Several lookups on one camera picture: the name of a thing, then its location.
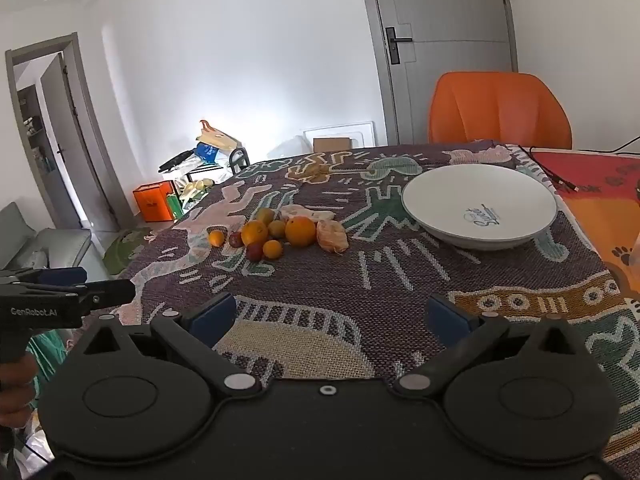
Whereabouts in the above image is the person's left hand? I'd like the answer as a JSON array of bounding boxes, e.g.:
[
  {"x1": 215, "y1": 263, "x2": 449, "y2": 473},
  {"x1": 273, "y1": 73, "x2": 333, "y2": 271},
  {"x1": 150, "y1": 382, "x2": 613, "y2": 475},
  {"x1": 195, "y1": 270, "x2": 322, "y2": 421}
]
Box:
[{"x1": 0, "y1": 352, "x2": 38, "y2": 429}]

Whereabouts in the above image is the yellow-green small fruit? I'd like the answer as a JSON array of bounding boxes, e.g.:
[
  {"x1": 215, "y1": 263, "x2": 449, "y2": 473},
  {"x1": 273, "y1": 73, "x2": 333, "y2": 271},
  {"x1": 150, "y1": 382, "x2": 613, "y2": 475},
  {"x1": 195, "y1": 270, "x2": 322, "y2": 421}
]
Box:
[{"x1": 268, "y1": 220, "x2": 286, "y2": 240}]

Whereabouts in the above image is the black door handle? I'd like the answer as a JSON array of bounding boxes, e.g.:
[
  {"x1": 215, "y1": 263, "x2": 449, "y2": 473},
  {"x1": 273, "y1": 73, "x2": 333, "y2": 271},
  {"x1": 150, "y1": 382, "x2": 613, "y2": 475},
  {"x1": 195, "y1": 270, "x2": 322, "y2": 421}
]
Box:
[{"x1": 385, "y1": 27, "x2": 413, "y2": 65}]

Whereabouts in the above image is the inner room doorway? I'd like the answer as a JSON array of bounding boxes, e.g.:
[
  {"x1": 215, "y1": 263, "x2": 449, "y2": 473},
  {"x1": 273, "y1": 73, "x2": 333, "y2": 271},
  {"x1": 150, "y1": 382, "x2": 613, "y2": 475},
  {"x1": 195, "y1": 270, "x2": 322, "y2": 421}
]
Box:
[{"x1": 6, "y1": 32, "x2": 130, "y2": 233}]

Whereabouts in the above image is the pile of bags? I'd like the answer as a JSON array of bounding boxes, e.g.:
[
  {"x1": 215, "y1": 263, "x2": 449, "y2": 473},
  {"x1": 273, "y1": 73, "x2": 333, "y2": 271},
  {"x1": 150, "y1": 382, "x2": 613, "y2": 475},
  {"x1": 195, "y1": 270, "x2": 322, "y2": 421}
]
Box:
[{"x1": 158, "y1": 119, "x2": 244, "y2": 203}]

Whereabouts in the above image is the patterned woven table blanket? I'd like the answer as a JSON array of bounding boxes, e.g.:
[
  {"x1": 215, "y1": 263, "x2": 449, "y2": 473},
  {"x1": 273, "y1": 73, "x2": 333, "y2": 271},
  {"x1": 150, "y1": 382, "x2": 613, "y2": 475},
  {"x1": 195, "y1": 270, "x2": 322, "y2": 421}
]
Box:
[{"x1": 118, "y1": 142, "x2": 639, "y2": 479}]

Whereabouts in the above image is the small orange kumquat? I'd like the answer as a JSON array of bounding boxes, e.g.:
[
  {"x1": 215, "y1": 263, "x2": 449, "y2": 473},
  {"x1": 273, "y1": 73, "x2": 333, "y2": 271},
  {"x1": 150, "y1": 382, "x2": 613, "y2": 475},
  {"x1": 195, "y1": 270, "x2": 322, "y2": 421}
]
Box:
[{"x1": 207, "y1": 230, "x2": 226, "y2": 248}]

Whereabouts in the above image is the white foam board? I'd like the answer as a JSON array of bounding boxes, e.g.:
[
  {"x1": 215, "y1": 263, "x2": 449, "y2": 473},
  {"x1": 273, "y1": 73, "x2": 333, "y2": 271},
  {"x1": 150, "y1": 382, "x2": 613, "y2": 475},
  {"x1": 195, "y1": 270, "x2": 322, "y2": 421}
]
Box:
[{"x1": 303, "y1": 122, "x2": 376, "y2": 148}]

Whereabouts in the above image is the orange red cartoon mat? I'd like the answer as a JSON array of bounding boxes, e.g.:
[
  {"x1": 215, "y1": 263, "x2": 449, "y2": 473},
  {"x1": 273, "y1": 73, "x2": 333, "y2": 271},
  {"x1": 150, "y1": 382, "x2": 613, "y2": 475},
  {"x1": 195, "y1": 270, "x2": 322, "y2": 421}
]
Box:
[{"x1": 532, "y1": 150, "x2": 639, "y2": 298}]

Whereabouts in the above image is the small tangerine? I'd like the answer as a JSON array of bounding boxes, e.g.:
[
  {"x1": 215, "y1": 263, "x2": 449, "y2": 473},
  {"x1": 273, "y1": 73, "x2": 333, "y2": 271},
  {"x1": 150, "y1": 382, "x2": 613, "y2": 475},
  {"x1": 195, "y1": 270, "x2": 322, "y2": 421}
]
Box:
[{"x1": 262, "y1": 240, "x2": 283, "y2": 260}]

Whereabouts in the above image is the orange chair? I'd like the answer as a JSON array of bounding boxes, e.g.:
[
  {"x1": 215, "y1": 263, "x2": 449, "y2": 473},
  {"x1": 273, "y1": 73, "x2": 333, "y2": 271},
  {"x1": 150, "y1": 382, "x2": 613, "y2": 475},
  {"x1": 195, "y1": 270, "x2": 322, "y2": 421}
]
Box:
[{"x1": 427, "y1": 72, "x2": 573, "y2": 150}]

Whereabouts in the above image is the yellow small fruit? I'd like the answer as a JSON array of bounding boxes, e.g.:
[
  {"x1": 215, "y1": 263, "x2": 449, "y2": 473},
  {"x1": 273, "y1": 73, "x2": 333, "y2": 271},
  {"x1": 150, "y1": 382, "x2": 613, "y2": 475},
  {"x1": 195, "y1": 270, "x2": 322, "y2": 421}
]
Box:
[{"x1": 255, "y1": 208, "x2": 276, "y2": 226}]

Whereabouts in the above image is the dark red small fruit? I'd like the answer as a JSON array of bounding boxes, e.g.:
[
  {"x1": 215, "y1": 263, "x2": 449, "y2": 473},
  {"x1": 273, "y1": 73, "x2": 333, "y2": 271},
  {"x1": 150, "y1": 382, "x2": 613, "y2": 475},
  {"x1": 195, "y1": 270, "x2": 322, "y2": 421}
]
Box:
[{"x1": 246, "y1": 242, "x2": 264, "y2": 262}]

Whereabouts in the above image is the large orange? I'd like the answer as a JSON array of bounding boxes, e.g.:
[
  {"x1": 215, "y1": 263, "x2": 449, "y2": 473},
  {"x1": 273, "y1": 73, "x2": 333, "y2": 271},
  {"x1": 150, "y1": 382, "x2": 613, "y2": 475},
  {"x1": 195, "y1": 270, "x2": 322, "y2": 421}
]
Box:
[
  {"x1": 240, "y1": 220, "x2": 269, "y2": 247},
  {"x1": 284, "y1": 216, "x2": 317, "y2": 247}
]

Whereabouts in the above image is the cardboard box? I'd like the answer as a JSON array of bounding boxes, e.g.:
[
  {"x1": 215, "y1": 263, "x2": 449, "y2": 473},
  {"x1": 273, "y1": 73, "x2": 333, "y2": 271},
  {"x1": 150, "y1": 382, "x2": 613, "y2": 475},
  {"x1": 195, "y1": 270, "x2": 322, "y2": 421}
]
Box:
[{"x1": 314, "y1": 138, "x2": 352, "y2": 153}]

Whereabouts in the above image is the grey sofa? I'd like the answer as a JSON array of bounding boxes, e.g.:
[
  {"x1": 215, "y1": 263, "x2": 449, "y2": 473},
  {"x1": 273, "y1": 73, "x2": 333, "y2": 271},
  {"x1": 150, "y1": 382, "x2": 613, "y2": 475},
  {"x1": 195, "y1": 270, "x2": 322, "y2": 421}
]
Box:
[{"x1": 1, "y1": 202, "x2": 91, "y2": 270}]

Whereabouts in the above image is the netted pomelo piece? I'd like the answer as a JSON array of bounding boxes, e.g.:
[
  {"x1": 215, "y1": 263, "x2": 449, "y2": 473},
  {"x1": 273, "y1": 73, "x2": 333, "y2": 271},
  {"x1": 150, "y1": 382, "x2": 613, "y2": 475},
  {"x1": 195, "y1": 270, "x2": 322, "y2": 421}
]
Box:
[{"x1": 316, "y1": 220, "x2": 349, "y2": 254}]

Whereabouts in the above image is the white ceramic bowl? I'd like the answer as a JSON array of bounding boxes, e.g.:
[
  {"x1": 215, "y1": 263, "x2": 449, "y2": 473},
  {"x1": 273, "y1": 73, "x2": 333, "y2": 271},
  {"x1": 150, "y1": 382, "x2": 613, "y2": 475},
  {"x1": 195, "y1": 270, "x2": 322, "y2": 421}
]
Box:
[{"x1": 401, "y1": 164, "x2": 558, "y2": 252}]

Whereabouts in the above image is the grey door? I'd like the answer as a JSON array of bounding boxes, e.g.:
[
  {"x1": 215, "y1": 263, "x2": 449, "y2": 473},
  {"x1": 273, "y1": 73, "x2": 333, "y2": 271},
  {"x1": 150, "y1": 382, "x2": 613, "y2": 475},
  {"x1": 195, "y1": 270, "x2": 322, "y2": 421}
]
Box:
[{"x1": 364, "y1": 0, "x2": 518, "y2": 144}]

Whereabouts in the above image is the black cable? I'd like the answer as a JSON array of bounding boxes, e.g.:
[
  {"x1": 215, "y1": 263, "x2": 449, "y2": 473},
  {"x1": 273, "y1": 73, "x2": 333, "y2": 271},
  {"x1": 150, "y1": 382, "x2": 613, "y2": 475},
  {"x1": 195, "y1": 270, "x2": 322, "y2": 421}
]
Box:
[{"x1": 516, "y1": 135, "x2": 640, "y2": 192}]

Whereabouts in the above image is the orange storage box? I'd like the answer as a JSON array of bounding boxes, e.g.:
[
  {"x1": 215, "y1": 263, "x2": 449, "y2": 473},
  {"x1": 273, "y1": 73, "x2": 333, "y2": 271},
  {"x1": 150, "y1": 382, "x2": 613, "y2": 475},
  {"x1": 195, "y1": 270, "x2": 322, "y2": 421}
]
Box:
[{"x1": 132, "y1": 181, "x2": 175, "y2": 222}]

